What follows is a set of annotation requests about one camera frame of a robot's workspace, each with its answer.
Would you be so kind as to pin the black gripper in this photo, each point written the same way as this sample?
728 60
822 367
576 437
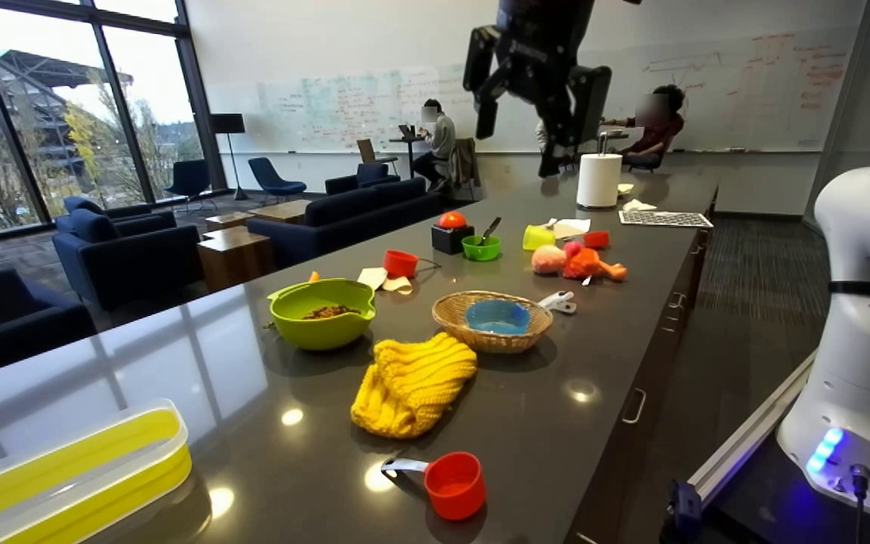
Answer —
545 49

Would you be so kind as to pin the woven wicker basket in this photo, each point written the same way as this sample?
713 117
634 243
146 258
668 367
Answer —
451 323

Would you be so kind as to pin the yellow knitted towel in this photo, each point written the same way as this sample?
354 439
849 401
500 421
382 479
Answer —
409 389

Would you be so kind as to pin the white paper towel roll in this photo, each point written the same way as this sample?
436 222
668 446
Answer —
598 181

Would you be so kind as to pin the person in grey shirt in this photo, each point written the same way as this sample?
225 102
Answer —
443 139

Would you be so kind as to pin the small pale yellow object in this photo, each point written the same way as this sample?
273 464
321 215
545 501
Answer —
627 188

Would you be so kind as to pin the small dark desk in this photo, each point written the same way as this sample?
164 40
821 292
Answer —
406 138

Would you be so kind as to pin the black spoon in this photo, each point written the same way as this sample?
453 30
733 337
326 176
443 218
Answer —
493 223

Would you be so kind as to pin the yellow-green plastic cup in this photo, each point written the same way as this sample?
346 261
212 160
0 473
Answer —
539 241

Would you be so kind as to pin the white crumpled tissue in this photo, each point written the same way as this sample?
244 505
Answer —
639 207

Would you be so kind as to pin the orange toy tomato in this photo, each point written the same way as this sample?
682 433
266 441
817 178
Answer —
451 222

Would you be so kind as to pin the small red bowl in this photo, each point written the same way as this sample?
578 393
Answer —
596 241

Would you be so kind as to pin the pink peach plush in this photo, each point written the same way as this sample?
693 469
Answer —
549 261

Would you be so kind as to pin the small green bowl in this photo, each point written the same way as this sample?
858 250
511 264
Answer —
480 252

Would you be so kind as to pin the orange plush toy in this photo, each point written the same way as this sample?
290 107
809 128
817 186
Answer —
586 264

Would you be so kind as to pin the printed paper sheet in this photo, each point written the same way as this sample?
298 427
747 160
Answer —
668 218

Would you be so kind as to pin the small dark blue armchair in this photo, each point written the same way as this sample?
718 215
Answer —
359 178

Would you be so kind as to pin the small white clip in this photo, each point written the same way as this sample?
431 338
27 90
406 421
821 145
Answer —
558 304

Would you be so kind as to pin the small red cup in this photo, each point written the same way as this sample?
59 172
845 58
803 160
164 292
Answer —
400 264

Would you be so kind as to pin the long dark blue sofa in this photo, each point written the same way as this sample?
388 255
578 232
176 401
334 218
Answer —
348 215

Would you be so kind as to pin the blue bowl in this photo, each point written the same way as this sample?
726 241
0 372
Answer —
496 322

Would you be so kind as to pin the pale toy food piece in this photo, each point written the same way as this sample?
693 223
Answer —
396 287

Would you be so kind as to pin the white toy food slice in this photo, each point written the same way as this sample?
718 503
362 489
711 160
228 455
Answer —
373 279

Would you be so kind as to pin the blue lounge chair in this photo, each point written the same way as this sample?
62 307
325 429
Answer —
273 178

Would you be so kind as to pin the low coffee table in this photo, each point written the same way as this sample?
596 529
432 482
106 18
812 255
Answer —
281 210

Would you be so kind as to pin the brown food pieces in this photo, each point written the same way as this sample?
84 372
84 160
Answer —
326 313

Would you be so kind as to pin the large green bowl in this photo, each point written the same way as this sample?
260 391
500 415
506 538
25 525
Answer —
319 332

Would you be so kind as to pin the wooden side table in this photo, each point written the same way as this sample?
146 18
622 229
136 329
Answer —
238 261

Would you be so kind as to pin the dark lounge chair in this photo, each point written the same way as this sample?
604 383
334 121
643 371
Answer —
187 178

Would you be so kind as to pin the brown wooden counter cabinet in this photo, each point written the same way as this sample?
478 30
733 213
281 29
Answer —
617 473

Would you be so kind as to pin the red measuring cup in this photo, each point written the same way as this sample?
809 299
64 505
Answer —
453 489

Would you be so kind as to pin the yellow lidded plastic container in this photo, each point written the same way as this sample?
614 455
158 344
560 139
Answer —
83 473

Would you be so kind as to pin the wall whiteboard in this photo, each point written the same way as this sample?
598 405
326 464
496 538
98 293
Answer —
376 107

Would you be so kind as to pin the black window frame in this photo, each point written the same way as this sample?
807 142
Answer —
192 78

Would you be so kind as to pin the aluminium frame rail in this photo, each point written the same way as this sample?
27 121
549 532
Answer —
747 441

